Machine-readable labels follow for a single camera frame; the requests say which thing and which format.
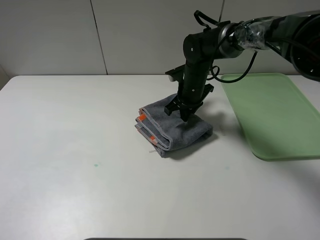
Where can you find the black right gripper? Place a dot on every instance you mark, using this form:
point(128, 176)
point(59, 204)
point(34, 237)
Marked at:
point(190, 90)

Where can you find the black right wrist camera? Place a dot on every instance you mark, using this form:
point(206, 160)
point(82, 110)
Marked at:
point(176, 74)

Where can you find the grey towel with orange patches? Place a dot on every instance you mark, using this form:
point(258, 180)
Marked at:
point(169, 133)

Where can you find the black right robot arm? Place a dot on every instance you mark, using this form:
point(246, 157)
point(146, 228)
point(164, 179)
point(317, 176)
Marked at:
point(295, 37)

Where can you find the light green plastic tray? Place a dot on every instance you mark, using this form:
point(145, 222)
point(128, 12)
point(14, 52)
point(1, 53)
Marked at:
point(277, 120)

